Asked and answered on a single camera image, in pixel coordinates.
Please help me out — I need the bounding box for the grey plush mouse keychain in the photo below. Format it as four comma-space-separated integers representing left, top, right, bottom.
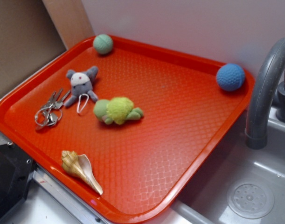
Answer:
64, 66, 99, 114

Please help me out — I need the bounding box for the grey toy sink basin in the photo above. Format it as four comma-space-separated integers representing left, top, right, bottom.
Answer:
172, 105, 285, 224

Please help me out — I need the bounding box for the silver key bunch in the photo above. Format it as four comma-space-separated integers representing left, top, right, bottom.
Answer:
35, 88, 70, 131

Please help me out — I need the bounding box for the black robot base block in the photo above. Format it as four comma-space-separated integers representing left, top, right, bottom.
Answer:
0, 143, 35, 223

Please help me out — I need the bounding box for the green textured ball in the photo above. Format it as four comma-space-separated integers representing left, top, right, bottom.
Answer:
93, 34, 113, 55

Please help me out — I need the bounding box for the green plush turtle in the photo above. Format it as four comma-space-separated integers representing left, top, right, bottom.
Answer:
93, 97, 144, 125

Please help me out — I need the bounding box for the grey toy faucet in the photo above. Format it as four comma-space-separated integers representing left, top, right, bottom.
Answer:
245, 37, 285, 149

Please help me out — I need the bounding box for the beige conch seashell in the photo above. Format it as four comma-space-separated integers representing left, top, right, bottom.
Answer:
61, 150, 103, 196

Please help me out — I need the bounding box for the brown cardboard panel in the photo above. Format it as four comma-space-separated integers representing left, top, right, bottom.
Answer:
0, 0, 94, 98

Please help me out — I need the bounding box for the blue textured ball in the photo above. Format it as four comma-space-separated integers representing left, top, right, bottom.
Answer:
216, 63, 245, 91

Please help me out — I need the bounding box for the orange plastic tray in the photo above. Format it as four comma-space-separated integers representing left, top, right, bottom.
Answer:
0, 37, 254, 224

